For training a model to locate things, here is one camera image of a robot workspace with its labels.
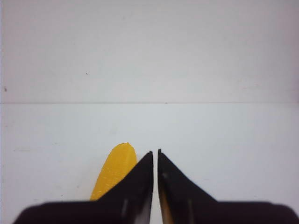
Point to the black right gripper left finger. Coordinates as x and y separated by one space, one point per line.
128 202

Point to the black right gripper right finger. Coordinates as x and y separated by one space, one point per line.
184 202

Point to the yellow plastic corn cob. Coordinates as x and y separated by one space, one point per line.
118 164

